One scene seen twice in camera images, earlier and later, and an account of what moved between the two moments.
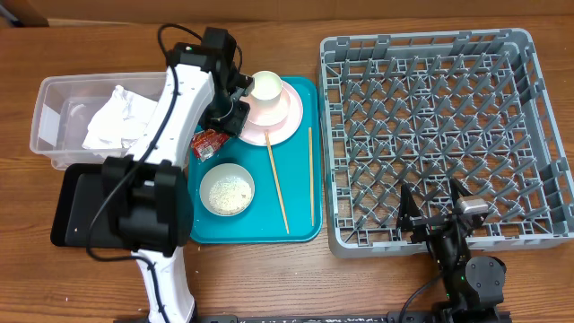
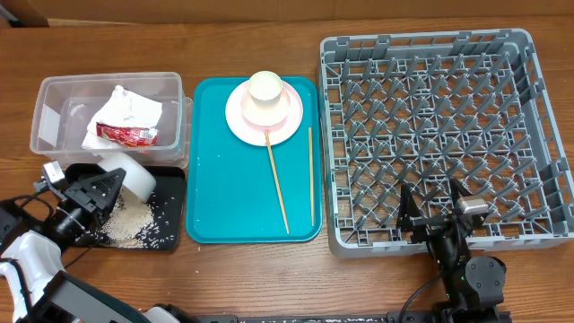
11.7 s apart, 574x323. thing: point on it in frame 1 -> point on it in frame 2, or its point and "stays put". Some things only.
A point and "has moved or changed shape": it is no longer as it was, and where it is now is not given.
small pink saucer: x=272 y=119 stays put
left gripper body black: x=225 y=113 -> x=78 y=216
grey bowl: x=226 y=189 has moved or changed shape
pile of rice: x=230 y=196 has moved or changed shape
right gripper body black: x=427 y=228 stays put
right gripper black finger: x=408 y=209 stays put
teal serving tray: x=299 y=168 stays put
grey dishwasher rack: x=425 y=109 stays put
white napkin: x=118 y=124 stays put
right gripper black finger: x=457 y=191 stays put
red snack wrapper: x=206 y=142 -> x=126 y=136
